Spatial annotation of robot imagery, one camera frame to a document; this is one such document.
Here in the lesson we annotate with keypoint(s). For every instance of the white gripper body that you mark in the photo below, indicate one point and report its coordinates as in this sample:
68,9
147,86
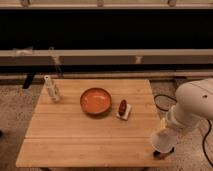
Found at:
174,125

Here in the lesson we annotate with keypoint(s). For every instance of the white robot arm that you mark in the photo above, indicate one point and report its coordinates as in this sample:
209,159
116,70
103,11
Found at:
194,103

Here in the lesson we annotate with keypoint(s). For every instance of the brown oval object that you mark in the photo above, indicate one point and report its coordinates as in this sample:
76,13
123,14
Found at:
122,107

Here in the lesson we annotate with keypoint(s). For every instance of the wooden table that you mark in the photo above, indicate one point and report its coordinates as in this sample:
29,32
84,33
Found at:
62,135

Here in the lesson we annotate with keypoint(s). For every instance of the orange bowl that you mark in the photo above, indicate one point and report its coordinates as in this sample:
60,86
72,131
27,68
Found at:
95,101

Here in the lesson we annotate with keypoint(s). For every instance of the grey horizontal rail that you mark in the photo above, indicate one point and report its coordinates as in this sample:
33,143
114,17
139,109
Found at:
108,57

